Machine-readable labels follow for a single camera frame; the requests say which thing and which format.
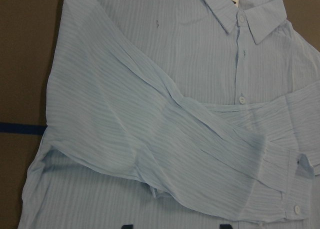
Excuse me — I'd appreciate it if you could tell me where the light blue button shirt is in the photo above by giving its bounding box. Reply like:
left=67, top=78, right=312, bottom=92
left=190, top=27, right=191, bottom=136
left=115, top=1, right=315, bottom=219
left=18, top=0, right=320, bottom=229

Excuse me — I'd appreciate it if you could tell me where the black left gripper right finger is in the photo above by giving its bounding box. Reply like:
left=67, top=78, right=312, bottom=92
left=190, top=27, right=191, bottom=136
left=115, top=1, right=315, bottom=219
left=219, top=223, right=238, bottom=229

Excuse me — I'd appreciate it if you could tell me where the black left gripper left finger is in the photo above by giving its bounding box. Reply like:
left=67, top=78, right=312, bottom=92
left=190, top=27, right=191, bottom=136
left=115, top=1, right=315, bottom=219
left=121, top=224, right=134, bottom=229

